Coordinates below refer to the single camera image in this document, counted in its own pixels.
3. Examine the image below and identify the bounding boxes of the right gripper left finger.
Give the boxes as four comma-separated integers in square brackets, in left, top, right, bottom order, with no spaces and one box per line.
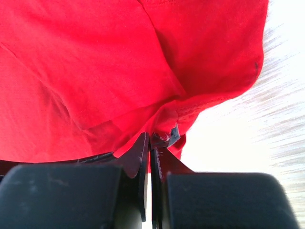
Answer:
[0,133,149,229]

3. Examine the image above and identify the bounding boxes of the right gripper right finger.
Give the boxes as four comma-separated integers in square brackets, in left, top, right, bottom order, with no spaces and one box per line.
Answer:
[150,127,299,229]

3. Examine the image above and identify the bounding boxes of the red t-shirt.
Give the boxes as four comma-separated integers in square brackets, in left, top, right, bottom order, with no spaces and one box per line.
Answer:
[0,0,268,174]

